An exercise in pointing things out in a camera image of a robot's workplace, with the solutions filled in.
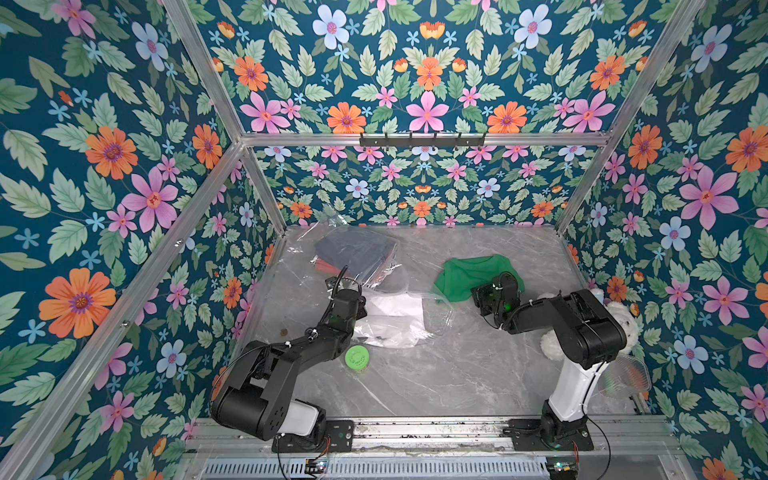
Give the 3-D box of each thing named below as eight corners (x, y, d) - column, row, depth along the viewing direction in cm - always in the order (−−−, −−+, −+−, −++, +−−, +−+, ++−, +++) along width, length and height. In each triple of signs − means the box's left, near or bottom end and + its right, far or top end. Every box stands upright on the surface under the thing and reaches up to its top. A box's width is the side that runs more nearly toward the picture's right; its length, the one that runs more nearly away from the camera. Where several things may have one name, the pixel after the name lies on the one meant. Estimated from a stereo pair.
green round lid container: (345, 370, 85) (343, 366, 82) (348, 350, 89) (346, 345, 86) (368, 370, 85) (367, 366, 82) (370, 350, 89) (369, 345, 86)
